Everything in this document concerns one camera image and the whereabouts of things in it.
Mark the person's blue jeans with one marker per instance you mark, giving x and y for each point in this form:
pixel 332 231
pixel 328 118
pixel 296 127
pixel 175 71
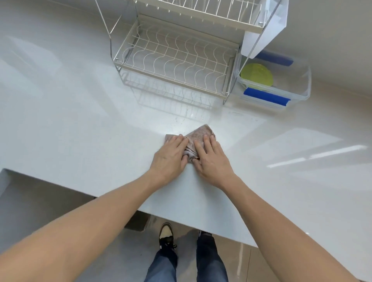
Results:
pixel 212 261

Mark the person's left black sneaker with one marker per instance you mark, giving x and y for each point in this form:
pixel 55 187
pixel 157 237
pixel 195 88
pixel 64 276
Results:
pixel 167 235

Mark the pinkish grey cleaning cloth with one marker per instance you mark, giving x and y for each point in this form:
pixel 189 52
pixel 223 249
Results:
pixel 200 132

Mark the person's right forearm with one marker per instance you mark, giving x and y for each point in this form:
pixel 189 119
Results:
pixel 284 238

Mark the person's left forearm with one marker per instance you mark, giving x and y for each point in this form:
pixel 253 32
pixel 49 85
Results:
pixel 72 235

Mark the person's left hand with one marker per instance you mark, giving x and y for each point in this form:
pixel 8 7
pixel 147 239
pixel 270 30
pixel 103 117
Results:
pixel 168 162

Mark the person's right hand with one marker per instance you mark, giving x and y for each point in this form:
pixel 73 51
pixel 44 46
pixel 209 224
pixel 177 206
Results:
pixel 215 165

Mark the white plastic utensil holder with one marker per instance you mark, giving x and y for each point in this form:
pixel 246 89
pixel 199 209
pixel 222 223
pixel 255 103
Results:
pixel 276 26

